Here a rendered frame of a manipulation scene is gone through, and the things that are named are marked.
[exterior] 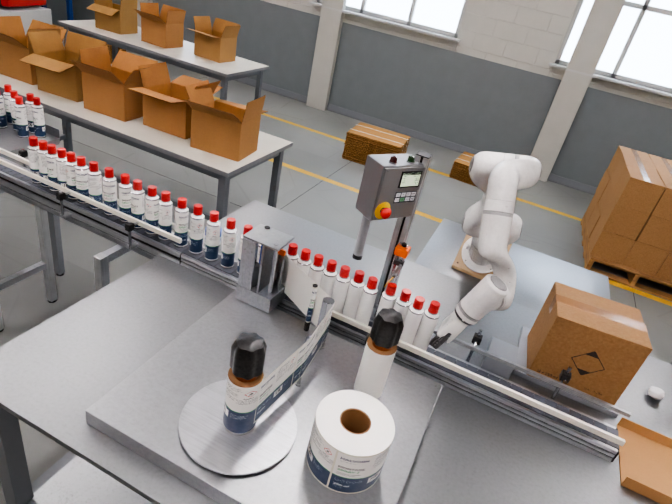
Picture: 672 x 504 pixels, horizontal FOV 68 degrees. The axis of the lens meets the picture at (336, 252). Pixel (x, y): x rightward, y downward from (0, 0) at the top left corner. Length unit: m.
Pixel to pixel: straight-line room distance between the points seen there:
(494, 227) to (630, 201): 3.32
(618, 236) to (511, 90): 2.71
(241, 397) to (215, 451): 0.16
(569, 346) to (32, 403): 1.63
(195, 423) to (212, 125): 2.15
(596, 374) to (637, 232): 3.09
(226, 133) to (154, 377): 1.94
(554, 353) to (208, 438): 1.16
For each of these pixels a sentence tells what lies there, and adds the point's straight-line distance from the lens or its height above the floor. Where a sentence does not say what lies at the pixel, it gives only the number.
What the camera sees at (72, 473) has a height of 0.22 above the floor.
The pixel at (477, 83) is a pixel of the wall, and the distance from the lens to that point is 6.94.
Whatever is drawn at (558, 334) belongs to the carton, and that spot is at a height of 1.05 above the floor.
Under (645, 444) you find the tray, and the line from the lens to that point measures 2.01.
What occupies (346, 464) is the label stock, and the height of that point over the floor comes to 0.99.
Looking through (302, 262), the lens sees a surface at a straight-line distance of 1.77.
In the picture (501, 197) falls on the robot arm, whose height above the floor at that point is 1.47.
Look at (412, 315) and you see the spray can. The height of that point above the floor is 1.03.
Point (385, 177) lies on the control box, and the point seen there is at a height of 1.44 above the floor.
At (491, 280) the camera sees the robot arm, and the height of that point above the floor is 1.25.
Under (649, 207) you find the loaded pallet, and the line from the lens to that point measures 4.87.
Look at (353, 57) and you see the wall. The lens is 7.36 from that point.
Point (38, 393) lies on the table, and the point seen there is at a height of 0.83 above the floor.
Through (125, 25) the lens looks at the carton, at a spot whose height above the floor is 0.87.
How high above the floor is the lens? 1.99
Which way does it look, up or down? 30 degrees down
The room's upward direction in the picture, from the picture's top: 13 degrees clockwise
